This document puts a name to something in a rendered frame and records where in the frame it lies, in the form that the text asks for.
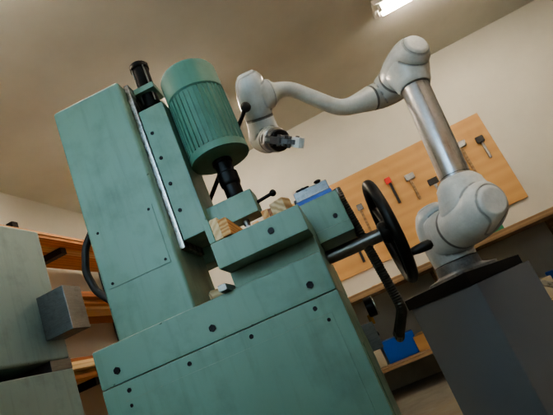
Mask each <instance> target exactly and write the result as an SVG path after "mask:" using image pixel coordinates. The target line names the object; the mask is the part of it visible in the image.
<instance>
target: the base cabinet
mask: <svg viewBox="0 0 553 415"><path fill-rule="evenodd" d="M103 396H104V399H105V405H106V408H107V411H108V414H109V415H402V414H401V412H400V409H399V407H398V406H397V403H396V400H395V398H394V397H393V393H392V391H391V390H390V388H389V386H388V382H387V381H386V379H385V377H384V374H383V372H382V370H381V368H380V365H379V363H378V361H377V359H376V356H375V355H374V352H373V350H372V347H371V346H370V344H369V341H368V339H367V337H366V336H365V333H364V331H363V329H362V327H361V325H360V322H359V320H358V318H357V316H356V313H355V311H354V309H353V307H352V305H351V302H350V300H349V298H348V297H346V296H345V295H343V294H342V293H341V292H340V291H338V290H337V289H336V290H333V291H330V292H329V293H326V294H324V295H322V296H319V297H317V298H315V299H313V300H311V301H308V302H305V303H304V304H302V305H298V306H296V307H295V308H292V309H290V310H288V311H285V312H283V313H281V314H279V315H276V316H274V317H271V318H270V319H267V320H264V321H263V322H261V323H259V324H255V325H254V326H252V327H249V328H247V329H244V330H242V331H240V332H238V333H235V334H233V335H231V336H229V337H227V338H224V339H222V340H220V341H218V342H215V343H213V344H211V345H208V346H206V347H204V348H201V349H199V350H197V351H196V352H192V353H190V354H188V355H186V356H184V357H181V358H179V359H177V360H175V361H172V362H170V363H167V364H165V365H163V366H160V367H158V368H156V369H155V370H152V371H149V372H147V373H145V374H143V375H140V376H138V377H136V378H134V379H131V380H129V381H127V382H124V383H122V384H121V385H117V386H115V387H113V388H111V389H108V390H106V391H104V392H103Z"/></svg>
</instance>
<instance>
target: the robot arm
mask: <svg viewBox="0 0 553 415"><path fill-rule="evenodd" d="M430 81H431V74H430V46H429V45H428V43H427V42H426V41H425V40H424V39H423V38H421V37H420V36H416V35H410V36H408V37H406V38H403V39H402V40H400V41H399V42H397V43H396V44H395V45H394V46H393V48H392V49H391V51H390V52H389V54H388V56H387V57H386V59H385V61H384V63H383V66H382V69H381V71H380V73H379V75H378V76H377V77H376V78H375V80H374V83H372V84H370V85H368V86H366V87H364V88H363V89H361V90H360V91H358V92H356V93H355V94H354V95H352V96H350V97H348V98H346V99H338V98H334V97H331V96H328V95H326V94H323V93H322V92H319V91H316V90H313V89H311V88H308V87H307V86H303V85H300V84H298V83H295V82H271V81H270V80H268V79H263V77H262V75H261V74H260V73H259V72H257V71H254V70H252V69H251V70H249V71H247V72H244V73H243V74H241V75H239V76H238V77H237V80H236V83H235V89H236V95H237V99H238V102H239V107H240V106H241V104H242V103H243V102H249V103H250V105H251V110H250V111H249V112H247V113H245V116H244V119H245V121H246V124H247V127H248V131H249V141H250V144H251V145H252V147H253V148H254V149H255V150H257V151H259V152H262V153H272V152H282V151H284V150H285V149H287V148H290V147H297V148H304V138H300V136H295V138H294V137H292V136H290V135H289V134H288V132H287V131H285V130H284V129H282V128H280V127H278V125H277V122H276V120H275V118H274V116H273V113H272V109H273V108H274V107H276V106H277V102H278V101H279V100H280V99H281V98H284V97H292V98H295V99H297V100H300V101H303V102H304V103H306V104H308V105H312V106H313V107H316V108H318V109H320V110H323V111H325V112H328V113H329V114H335V115H352V114H359V113H364V112H370V111H374V110H380V109H383V108H386V107H389V106H390V105H394V104H396V103H397V102H399V101H401V100H403V99H404V100H405V101H406V104H407V107H408V109H409V111H410V113H411V117H412V118H413V121H414V123H415V125H416V128H417V130H418V132H419V134H420V136H421V140H422V142H423V143H424V146H425V149H426V150H427V153H428V155H429V157H430V160H431V162H432V165H433V167H434V170H435V172H436V174H437V176H438V178H439V181H440V184H439V187H438V189H437V197H438V202H434V203H430V204H428V205H426V206H424V207H423V208H422V209H421V210H420V211H419V212H418V213H417V215H416V234H417V236H418V238H419V241H420V242H422V241H424V240H431V241H432V243H433V245H434V246H433V248H432V249H430V250H428V251H426V252H425V254H426V256H427V257H428V259H429V261H430V262H431V264H432V265H433V267H434V270H435V271H436V273H437V276H438V278H439V279H438V280H437V281H436V282H435V283H434V284H433V285H431V286H430V289H431V288H433V287H436V286H438V285H439V284H441V283H443V282H446V281H448V280H449V279H452V278H454V277H456V276H458V275H460V274H462V273H465V272H467V271H470V270H473V269H475V268H479V267H482V266H485V265H487V264H490V263H494V262H497V261H498V260H497V259H489V260H482V259H481V257H480V256H479V254H478V253H477V252H476V249H475V247H474V245H475V244H477V243H479V242H481V241H483V240H484V239H486V238H487V237H489V236H490V235H492V234H493V233H494V232H495V231H497V230H498V229H499V227H500V226H501V225H502V224H503V222H504V220H505V218H506V217H507V214H508V211H509V201H508V199H507V197H506V195H505V193H504V191H503V190H502V189H501V188H500V187H498V186H497V185H495V184H493V183H491V182H489V181H486V180H485V179H484V178H483V176H482V175H481V174H479V173H476V172H475V171H472V170H470V169H469V167H468V165H467V162H466V160H465V158H464V156H463V154H462V151H461V149H460V147H459V145H458V143H457V141H456V138H455V137H454V135H453V132H452V130H451V128H450V126H449V124H448V121H447V119H446V118H445V115H444V112H443V111H442V109H441V107H440V105H439V102H438V100H437V98H436V96H435V93H434V91H433V89H432V87H431V85H430Z"/></svg>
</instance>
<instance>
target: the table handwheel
mask: <svg viewBox="0 0 553 415"><path fill-rule="evenodd" d="M362 191H363V195H364V197H365V201H366V203H367V206H368V209H369V212H370V214H371V216H372V218H373V220H374V223H375V225H376V228H377V229H375V230H373V231H371V232H368V233H366V234H365V235H363V236H361V237H357V238H355V239H354V240H350V241H348V242H346V243H344V244H342V245H339V246H338V247H335V248H333V249H330V250H328V251H326V252H325V254H326V256H327V258H328V261H329V263H330V264H333V263H336V262H337V261H340V260H342V259H344V258H347V257H349V256H351V255H353V254H356V253H358V252H360V251H362V250H364V249H365V248H366V247H367V246H369V245H371V246H373V245H376V244H378V243H380V242H383V243H384V244H385V245H386V247H387V249H388V252H389V253H390V255H391V257H392V259H393V261H394V263H395V264H396V265H397V268H398V269H399V271H400V273H401V274H402V276H403V277H404V278H405V279H406V280H407V281H408V282H411V283H414V282H416V281H417V280H418V278H419V273H418V269H417V266H416V261H415V259H414V256H413V254H412V252H411V248H410V246H409V244H408V242H407V238H406V237H405V235H404V233H403V231H402V228H401V227H400V224H399V222H398V220H397V218H396V217H395V215H394V213H393V210H392V209H391V207H390V206H389V204H388V201H387V200H386V198H385V197H384V196H383V194H382V192H381V191H380V189H379V188H378V186H377V185H376V184H375V183H374V182H373V181H372V180H365V181H364V182H363V184H362Z"/></svg>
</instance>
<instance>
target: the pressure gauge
mask: <svg viewBox="0 0 553 415"><path fill-rule="evenodd" d="M362 301H363V302H364V304H365V308H366V309H367V311H368V313H369V315H367V317H368V320H369V322H370V321H372V322H373V324H375V321H374V316H376V315H379V311H378V309H377V307H376V305H375V303H374V300H373V298H372V296H368V297H366V298H364V299H363V300H362Z"/></svg>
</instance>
